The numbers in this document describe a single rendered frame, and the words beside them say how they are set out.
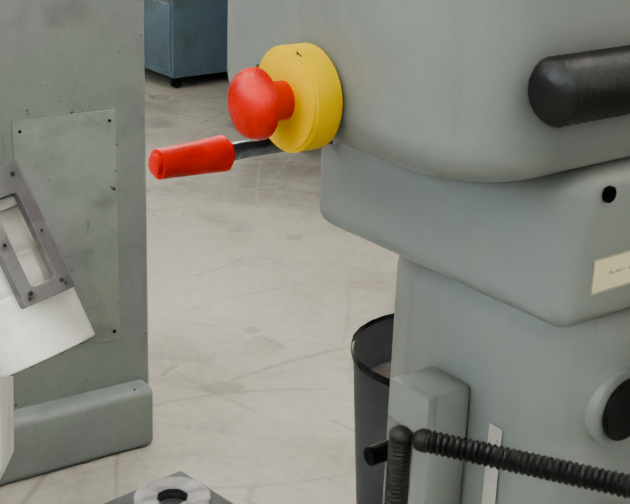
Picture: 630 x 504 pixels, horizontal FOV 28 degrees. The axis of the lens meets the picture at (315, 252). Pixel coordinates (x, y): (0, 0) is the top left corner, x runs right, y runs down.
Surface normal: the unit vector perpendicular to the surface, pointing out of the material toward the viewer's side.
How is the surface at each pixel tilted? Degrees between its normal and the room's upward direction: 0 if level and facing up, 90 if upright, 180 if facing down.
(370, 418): 94
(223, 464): 0
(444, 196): 90
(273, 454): 0
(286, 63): 90
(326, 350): 0
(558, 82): 90
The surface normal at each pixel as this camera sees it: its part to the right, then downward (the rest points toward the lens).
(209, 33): 0.61, 0.30
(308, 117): -0.79, 0.19
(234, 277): 0.04, -0.93
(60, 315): 0.63, -0.25
